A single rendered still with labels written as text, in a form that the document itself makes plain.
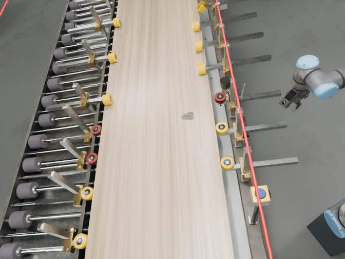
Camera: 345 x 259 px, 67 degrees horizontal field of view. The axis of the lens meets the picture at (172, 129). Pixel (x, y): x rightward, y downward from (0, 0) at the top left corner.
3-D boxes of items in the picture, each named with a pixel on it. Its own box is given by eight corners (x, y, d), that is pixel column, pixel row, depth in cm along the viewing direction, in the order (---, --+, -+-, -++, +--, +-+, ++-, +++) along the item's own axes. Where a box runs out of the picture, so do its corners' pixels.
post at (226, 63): (229, 88, 209) (228, 41, 169) (230, 92, 207) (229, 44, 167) (225, 89, 210) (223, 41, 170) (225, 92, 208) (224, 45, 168)
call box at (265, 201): (265, 190, 119) (266, 185, 113) (268, 205, 115) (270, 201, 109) (249, 191, 120) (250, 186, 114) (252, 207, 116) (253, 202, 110)
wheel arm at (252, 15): (255, 14, 214) (255, 11, 211) (256, 17, 212) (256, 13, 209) (195, 26, 221) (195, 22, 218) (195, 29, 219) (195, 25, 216)
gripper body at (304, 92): (308, 97, 142) (313, 83, 132) (295, 106, 141) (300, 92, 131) (297, 89, 146) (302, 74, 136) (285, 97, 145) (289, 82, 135)
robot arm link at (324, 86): (347, 81, 110) (329, 62, 117) (322, 91, 110) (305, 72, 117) (340, 95, 118) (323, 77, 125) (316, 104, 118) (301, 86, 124)
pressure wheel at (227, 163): (225, 161, 167) (225, 153, 157) (236, 167, 163) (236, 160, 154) (218, 170, 165) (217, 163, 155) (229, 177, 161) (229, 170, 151)
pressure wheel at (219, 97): (225, 100, 192) (225, 90, 182) (227, 109, 187) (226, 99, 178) (214, 102, 193) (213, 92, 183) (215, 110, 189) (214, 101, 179)
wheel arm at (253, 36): (262, 34, 201) (262, 30, 198) (263, 37, 199) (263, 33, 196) (197, 45, 208) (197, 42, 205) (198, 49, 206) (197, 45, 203)
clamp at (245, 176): (247, 159, 165) (247, 156, 161) (251, 180, 158) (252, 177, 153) (237, 161, 166) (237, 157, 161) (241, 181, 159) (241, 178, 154)
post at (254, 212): (255, 216, 156) (263, 192, 118) (257, 224, 153) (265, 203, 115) (247, 217, 156) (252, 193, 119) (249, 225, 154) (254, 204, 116)
